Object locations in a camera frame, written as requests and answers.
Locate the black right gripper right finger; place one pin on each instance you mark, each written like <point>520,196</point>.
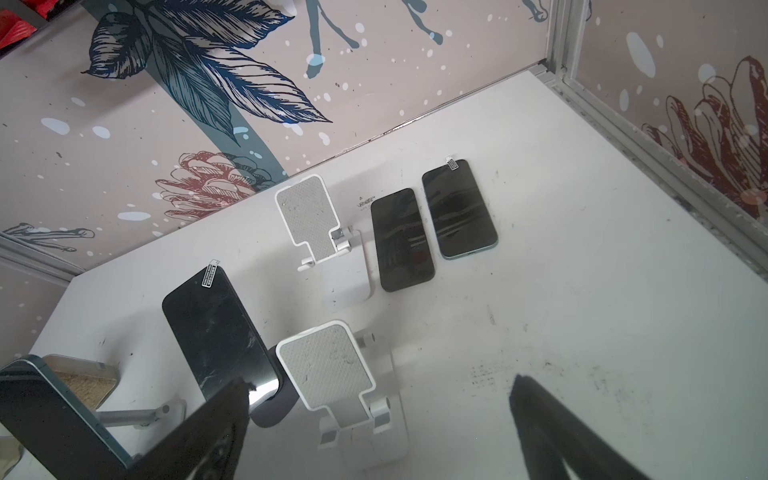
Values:
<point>555,442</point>

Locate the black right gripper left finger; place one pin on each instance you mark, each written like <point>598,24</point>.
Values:
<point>207,445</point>

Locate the black phone with sticker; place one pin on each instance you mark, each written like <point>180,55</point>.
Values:
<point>217,337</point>

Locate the green-edged phone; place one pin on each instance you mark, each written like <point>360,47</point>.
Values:
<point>45,416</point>

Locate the teal phone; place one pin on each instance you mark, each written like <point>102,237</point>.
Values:
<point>459,214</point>

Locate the white stand back left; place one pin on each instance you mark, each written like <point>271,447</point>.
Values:
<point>171,413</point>

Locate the white stand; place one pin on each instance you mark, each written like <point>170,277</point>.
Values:
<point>171,413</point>
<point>312,222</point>
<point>349,381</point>

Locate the dark round stand back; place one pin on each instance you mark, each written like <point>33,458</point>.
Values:
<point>275,409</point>

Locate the white stand front centre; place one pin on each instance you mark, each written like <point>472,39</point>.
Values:
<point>349,381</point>

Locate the white stand far right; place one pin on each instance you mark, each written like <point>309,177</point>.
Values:
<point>312,222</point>

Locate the brown spice glass jar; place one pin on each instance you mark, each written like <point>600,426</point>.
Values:
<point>92,382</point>

